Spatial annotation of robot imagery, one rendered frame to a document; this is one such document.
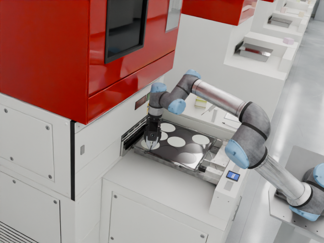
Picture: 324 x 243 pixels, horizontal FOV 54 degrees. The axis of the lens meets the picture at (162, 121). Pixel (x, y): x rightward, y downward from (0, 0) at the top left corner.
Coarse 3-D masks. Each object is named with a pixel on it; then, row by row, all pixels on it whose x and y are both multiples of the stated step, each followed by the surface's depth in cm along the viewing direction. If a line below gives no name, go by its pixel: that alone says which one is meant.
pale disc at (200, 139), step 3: (195, 135) 187; (198, 135) 187; (201, 135) 188; (192, 138) 184; (195, 138) 184; (198, 138) 185; (201, 138) 185; (204, 138) 185; (207, 138) 186; (195, 141) 181; (198, 141) 182; (201, 141) 182; (204, 141) 183; (207, 141) 183; (204, 144) 180
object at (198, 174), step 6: (138, 150) 176; (144, 156) 176; (150, 156) 174; (162, 162) 172; (168, 162) 170; (174, 168) 170; (180, 168) 168; (192, 174) 166; (198, 174) 165; (204, 180) 165
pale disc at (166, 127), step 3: (162, 123) 194; (165, 123) 195; (168, 123) 195; (162, 126) 191; (165, 126) 192; (168, 126) 192; (171, 126) 192; (174, 126) 193; (162, 129) 188; (165, 129) 189; (168, 129) 189; (171, 129) 190; (174, 129) 190
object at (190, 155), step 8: (176, 128) 191; (184, 128) 192; (168, 136) 182; (176, 136) 183; (184, 136) 184; (192, 136) 186; (208, 136) 188; (136, 144) 171; (160, 144) 174; (168, 144) 175; (192, 144) 179; (200, 144) 179; (208, 144) 181; (152, 152) 167; (160, 152) 168; (168, 152) 169; (176, 152) 170; (184, 152) 170; (192, 152) 172; (200, 152) 172; (176, 160) 163; (184, 160) 164; (192, 160) 165; (200, 160) 167
